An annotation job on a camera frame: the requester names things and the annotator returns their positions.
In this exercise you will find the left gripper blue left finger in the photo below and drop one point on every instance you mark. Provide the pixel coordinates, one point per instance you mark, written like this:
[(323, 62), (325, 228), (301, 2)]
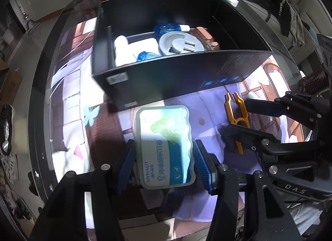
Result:
[(126, 165)]

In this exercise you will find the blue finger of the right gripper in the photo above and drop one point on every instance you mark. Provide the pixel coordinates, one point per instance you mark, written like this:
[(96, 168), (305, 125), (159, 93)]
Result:
[(262, 107), (250, 139)]

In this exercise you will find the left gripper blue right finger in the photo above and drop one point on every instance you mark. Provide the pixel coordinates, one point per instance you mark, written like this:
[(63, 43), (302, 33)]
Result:
[(205, 167)]

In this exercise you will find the green earplug case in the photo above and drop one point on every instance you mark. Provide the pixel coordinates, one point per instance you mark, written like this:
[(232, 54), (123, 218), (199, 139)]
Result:
[(164, 147)]

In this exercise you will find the screwdriver with clear handle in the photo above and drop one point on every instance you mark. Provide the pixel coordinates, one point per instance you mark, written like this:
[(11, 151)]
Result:
[(205, 38)]

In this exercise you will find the blue bottle white cap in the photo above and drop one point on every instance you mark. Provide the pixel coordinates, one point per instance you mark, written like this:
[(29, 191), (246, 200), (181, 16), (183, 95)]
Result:
[(162, 29), (143, 56)]

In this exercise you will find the white rectangular power bank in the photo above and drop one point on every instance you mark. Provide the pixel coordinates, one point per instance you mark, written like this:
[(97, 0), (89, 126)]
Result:
[(148, 45)]

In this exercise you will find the white glue tube red cap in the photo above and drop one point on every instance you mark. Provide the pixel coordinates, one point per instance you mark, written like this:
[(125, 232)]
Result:
[(120, 48)]

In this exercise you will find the round white socket adapter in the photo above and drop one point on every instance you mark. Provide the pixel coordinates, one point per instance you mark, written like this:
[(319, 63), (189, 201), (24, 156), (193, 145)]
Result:
[(174, 43)]

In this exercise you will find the anime printed desk mat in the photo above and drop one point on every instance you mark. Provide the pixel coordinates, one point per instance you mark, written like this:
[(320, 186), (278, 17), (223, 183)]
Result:
[(87, 134)]

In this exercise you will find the beige sofa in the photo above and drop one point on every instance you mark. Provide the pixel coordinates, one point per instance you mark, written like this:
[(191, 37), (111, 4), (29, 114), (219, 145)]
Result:
[(301, 41)]

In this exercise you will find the black cardboard box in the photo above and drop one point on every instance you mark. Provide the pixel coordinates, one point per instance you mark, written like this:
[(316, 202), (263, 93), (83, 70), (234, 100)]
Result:
[(134, 66)]

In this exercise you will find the black trash bin with bag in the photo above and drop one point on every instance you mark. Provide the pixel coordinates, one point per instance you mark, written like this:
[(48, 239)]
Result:
[(6, 129)]

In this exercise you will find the brown cardboard box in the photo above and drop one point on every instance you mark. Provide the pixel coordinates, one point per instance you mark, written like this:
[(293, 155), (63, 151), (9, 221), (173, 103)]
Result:
[(10, 83)]

